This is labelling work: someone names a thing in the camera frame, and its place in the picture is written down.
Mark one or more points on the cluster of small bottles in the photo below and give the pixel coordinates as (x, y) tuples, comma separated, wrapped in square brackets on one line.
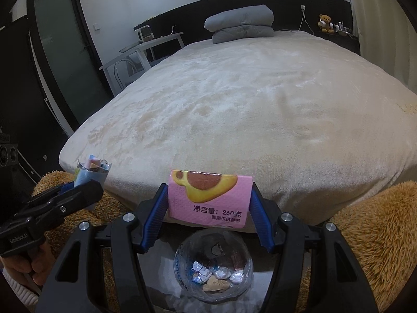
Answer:
[(343, 30)]

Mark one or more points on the white desk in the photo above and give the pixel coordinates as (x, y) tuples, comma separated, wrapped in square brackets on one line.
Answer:
[(163, 39)]

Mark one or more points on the grey tray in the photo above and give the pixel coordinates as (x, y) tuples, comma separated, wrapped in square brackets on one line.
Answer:
[(128, 47)]

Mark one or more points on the pink box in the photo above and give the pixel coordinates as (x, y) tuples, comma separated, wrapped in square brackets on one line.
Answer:
[(208, 199)]

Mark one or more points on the brown teddy bear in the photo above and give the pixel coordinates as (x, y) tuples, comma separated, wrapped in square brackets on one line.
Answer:
[(325, 22)]

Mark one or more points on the blue packet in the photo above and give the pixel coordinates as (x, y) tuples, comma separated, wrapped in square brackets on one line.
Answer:
[(198, 272)]

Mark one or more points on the black wardrobe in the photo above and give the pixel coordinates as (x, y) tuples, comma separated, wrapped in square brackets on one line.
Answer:
[(19, 88)]

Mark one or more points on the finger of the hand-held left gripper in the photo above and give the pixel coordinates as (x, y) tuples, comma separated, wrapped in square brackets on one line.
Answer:
[(65, 188), (81, 197)]

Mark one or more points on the grey stacked pillows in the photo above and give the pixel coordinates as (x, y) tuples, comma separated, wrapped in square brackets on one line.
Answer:
[(239, 16)]

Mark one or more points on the dark grey folded quilt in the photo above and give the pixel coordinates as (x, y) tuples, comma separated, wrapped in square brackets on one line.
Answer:
[(242, 35)]

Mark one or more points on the grey seat cushion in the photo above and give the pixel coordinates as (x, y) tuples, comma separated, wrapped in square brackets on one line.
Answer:
[(156, 61)]

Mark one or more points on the person's left hand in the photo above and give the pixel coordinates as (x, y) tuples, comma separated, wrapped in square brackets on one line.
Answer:
[(44, 260)]

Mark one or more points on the white carton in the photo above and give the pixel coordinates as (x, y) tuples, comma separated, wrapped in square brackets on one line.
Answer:
[(89, 173)]

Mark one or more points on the bed with cream blanket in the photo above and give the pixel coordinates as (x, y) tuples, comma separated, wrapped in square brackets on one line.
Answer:
[(244, 104)]

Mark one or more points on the brown shaggy rug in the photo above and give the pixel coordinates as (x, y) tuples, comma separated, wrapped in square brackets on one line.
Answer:
[(374, 234)]

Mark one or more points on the black headboard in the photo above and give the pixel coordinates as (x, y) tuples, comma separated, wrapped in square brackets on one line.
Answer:
[(189, 16)]

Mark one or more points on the frosted glass door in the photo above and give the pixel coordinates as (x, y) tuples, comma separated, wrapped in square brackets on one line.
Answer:
[(62, 45)]

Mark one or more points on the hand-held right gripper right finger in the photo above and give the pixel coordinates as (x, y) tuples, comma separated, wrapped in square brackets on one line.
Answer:
[(260, 216)]

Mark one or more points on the person's left forearm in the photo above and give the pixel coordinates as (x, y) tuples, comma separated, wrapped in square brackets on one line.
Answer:
[(16, 291)]

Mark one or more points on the white desktop appliance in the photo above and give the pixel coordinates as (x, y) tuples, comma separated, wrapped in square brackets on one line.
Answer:
[(146, 32)]

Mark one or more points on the cream curtain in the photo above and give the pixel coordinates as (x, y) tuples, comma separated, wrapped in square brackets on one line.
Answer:
[(381, 39)]

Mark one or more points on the bin with clear plastic bag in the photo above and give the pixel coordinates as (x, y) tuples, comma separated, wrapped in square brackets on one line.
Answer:
[(195, 247)]

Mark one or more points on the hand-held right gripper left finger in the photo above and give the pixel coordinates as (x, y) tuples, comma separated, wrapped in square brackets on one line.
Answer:
[(154, 216)]

